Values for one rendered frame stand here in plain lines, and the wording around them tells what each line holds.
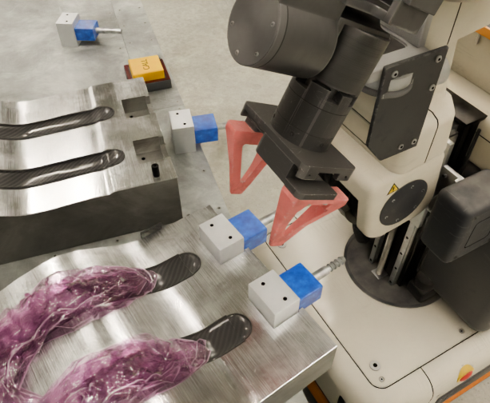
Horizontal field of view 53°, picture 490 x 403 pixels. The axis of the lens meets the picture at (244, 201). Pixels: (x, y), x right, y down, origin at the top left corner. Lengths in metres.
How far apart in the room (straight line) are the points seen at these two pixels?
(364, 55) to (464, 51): 0.69
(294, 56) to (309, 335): 0.33
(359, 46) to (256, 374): 0.34
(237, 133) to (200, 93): 1.94
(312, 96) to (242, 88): 2.03
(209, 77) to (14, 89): 1.54
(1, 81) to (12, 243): 0.48
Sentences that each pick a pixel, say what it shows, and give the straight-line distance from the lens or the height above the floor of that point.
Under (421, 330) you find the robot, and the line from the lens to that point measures 1.30.
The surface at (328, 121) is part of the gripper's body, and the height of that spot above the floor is 1.11.
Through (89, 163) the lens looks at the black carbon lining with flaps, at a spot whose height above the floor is 0.88.
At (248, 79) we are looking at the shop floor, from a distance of 2.50.
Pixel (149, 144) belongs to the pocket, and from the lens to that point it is 0.76.
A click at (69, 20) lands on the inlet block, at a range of 1.18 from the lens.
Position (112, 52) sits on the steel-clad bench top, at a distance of 1.15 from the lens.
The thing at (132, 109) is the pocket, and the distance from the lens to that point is 0.85.
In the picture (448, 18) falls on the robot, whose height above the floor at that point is 1.05.
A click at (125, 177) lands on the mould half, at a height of 0.89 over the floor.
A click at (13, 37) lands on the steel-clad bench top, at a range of 1.28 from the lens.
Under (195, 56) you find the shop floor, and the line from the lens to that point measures 2.69.
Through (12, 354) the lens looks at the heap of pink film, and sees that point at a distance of 0.56.
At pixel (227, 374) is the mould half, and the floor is 0.86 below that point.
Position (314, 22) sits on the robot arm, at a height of 1.20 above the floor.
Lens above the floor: 1.36
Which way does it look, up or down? 47 degrees down
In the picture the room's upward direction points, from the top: straight up
